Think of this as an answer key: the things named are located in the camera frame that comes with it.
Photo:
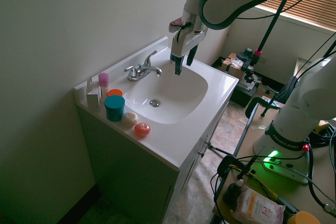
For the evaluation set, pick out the teal round jar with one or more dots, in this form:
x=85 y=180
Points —
x=114 y=106

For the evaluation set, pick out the grey vanity cabinet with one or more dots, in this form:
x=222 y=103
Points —
x=126 y=161

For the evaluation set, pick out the black camera stand pole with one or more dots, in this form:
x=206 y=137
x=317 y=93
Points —
x=273 y=22

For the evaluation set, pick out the dark dropper bottle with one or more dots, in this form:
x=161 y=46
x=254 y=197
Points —
x=232 y=191

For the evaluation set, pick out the red and white wrist camera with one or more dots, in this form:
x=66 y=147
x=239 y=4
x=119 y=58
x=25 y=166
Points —
x=174 y=26

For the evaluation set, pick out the wooden window blinds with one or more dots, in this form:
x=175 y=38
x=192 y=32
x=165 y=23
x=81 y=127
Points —
x=309 y=6

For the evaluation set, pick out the orange round lid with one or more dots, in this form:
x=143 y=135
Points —
x=305 y=218

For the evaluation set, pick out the white sink countertop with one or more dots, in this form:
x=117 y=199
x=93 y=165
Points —
x=168 y=98

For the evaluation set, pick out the brown cardboard box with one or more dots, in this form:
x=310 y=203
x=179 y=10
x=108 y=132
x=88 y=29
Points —
x=232 y=65

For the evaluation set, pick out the cream wrapped round soap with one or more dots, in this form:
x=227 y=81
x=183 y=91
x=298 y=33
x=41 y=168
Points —
x=129 y=119

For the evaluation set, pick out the white bottle with pink cap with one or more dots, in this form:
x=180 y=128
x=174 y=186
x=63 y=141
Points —
x=103 y=78

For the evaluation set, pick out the metal cabinet door knob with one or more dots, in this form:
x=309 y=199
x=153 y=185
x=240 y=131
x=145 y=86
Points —
x=202 y=152
x=209 y=144

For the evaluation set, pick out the chrome sink drain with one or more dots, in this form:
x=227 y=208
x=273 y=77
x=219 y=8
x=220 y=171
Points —
x=155 y=103

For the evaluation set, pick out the black tripod leg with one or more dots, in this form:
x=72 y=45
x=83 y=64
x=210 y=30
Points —
x=221 y=151

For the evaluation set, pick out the clear jar with orange lid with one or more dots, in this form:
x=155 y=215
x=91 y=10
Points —
x=114 y=93

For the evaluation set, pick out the dark metal C-clamp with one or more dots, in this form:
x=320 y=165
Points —
x=225 y=163
x=258 y=102

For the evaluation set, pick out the red stop knob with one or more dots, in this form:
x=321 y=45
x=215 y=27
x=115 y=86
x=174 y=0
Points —
x=305 y=147

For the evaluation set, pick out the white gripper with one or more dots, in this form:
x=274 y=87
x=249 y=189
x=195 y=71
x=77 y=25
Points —
x=181 y=45

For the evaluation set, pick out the small white carton box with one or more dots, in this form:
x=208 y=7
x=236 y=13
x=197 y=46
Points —
x=93 y=100

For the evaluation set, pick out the micellar wipes pack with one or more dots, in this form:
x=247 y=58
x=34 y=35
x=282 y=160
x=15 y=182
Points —
x=258 y=204

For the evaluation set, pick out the black equipment case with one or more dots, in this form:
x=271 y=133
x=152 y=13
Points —
x=244 y=93

